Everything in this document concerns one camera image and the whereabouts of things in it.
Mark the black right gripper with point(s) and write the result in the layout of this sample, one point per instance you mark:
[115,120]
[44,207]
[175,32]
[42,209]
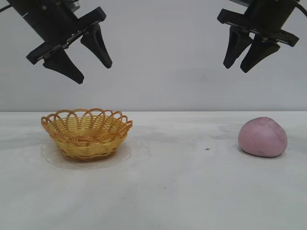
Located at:
[268,16]

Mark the yellow woven wicker basket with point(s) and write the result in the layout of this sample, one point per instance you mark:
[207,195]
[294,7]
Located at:
[86,146]

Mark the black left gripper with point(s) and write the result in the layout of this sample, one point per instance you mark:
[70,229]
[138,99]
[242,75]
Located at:
[48,21]

